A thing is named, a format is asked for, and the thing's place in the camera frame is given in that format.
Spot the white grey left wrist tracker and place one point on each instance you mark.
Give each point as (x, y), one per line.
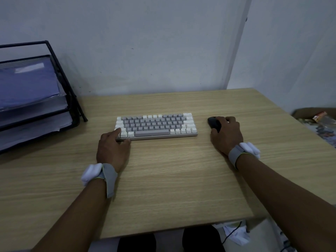
(105, 175)

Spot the person's right thumb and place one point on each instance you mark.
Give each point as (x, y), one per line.
(214, 133)

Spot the person's right hand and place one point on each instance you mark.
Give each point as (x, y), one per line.
(228, 139)

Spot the person's right forearm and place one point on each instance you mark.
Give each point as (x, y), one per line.
(283, 199)

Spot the brown cardboard box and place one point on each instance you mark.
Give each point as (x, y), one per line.
(304, 114)

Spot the person's left hand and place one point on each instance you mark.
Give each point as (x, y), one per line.
(110, 152)

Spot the person's left forearm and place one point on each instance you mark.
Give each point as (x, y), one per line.
(78, 217)

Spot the person's left thumb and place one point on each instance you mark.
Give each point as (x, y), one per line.
(125, 141)

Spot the blue document folder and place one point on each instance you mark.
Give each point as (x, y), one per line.
(26, 83)

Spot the thick white paper stack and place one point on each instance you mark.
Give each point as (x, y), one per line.
(34, 131)

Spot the grey white mechanical keyboard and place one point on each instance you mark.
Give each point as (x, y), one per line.
(157, 125)

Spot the thin white paper stack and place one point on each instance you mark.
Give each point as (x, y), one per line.
(39, 110)

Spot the person's leg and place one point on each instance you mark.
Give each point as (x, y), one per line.
(203, 240)
(136, 244)

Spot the person's right leg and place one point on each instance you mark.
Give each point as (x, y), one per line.
(203, 240)

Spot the white grey right wrist tracker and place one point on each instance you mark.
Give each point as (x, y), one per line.
(244, 152)

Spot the clear packet with orange label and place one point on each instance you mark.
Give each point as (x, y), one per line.
(319, 116)

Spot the crumpled white paper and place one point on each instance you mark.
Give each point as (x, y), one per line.
(237, 234)

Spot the white grey wrist tracker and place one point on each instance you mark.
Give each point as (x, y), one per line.
(105, 175)
(244, 152)

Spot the person's left leg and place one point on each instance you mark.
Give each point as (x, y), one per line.
(136, 244)

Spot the black mesh document tray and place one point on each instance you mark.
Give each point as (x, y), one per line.
(70, 102)

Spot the black computer mouse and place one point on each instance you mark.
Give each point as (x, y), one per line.
(214, 123)

